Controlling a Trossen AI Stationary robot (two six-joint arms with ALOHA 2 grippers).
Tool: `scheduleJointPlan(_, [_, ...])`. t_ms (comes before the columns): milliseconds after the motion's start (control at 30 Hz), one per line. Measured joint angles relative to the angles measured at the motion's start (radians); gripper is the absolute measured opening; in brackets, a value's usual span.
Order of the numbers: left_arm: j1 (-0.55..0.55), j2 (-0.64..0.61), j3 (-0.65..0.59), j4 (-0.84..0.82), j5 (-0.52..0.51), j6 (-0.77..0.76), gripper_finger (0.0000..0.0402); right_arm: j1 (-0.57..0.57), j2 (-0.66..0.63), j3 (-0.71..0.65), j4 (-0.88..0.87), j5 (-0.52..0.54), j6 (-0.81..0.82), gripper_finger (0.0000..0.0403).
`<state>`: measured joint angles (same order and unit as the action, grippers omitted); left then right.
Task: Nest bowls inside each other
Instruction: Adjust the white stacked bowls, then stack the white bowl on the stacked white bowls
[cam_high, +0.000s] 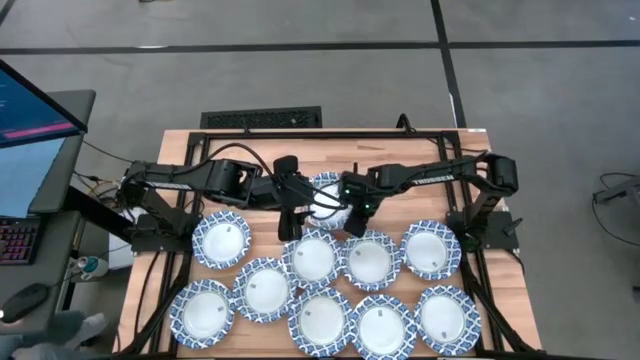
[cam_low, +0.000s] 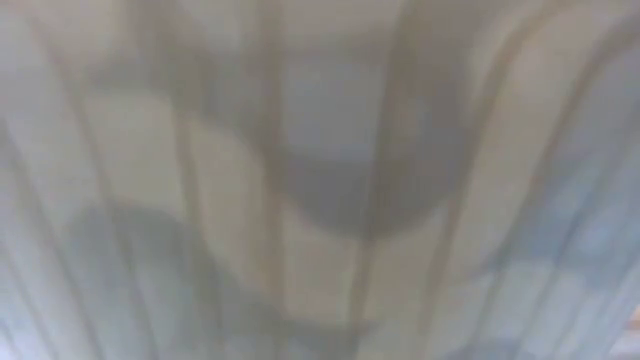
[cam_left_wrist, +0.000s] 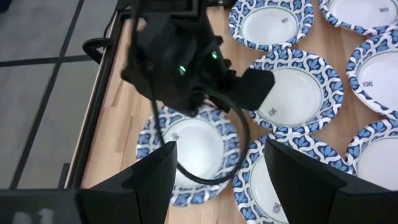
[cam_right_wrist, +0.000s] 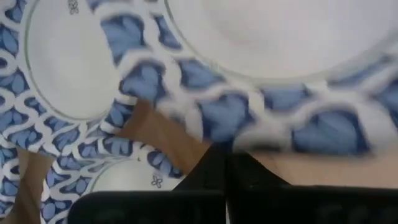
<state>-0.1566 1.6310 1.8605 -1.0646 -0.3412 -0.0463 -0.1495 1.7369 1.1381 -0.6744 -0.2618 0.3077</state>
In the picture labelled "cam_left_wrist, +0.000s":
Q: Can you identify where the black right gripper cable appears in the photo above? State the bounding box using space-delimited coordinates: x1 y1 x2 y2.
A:
129 0 251 187

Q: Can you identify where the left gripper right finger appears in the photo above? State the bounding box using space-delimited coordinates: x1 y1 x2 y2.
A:
263 138 398 224

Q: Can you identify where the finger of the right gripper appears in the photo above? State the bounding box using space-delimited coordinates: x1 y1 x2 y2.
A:
228 68 276 112
120 60 150 95

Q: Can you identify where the blue patterned paper bowl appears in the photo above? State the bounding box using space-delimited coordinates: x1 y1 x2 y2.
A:
345 29 398 121
344 119 398 191
317 0 398 37
136 102 241 208
232 132 354 224
248 48 345 140
228 0 315 53

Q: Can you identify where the black cable loop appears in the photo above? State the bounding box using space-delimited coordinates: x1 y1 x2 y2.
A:
82 37 114 65

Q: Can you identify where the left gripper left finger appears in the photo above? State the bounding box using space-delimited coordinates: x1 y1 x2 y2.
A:
76 140 178 224

